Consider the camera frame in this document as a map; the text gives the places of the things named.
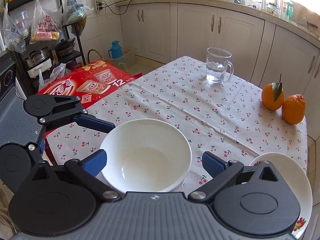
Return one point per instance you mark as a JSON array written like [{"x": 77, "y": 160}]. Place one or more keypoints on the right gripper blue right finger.
[{"x": 213, "y": 164}]

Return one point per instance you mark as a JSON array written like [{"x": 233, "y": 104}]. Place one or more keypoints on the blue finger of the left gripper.
[{"x": 91, "y": 122}]

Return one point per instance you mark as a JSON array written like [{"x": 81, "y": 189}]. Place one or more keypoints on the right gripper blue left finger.
[{"x": 94, "y": 163}]

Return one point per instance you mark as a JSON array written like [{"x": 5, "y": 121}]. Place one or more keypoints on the white floral bowl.
[{"x": 146, "y": 155}]

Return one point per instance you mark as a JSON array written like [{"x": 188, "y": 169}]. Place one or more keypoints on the white deep plate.
[{"x": 298, "y": 182}]

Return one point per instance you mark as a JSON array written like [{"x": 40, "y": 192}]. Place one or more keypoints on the white kitchen cabinets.
[{"x": 263, "y": 48}]

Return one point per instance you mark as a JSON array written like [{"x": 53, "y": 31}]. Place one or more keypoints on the red drink carton box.
[{"x": 90, "y": 83}]

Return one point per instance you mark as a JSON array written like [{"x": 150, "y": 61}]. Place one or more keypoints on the cherry print tablecloth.
[{"x": 228, "y": 119}]

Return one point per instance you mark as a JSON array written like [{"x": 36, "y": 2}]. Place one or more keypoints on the teal thermos jug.
[{"x": 115, "y": 51}]

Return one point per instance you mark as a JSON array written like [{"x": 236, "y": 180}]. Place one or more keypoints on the black storage rack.
[{"x": 31, "y": 85}]

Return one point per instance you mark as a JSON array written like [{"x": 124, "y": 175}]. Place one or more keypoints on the orange with leaf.
[{"x": 272, "y": 95}]

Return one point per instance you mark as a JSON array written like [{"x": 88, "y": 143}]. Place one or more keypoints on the glass mug with water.
[{"x": 219, "y": 68}]

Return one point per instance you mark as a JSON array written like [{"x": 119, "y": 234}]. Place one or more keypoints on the plastic bag with snacks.
[{"x": 45, "y": 25}]

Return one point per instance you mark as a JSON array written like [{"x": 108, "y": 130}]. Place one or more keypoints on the bumpy orange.
[{"x": 293, "y": 109}]

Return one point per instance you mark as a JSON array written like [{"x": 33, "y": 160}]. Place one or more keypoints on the white power strip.
[{"x": 98, "y": 5}]

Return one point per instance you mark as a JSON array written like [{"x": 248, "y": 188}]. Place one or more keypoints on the wooden cutting board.
[{"x": 303, "y": 15}]

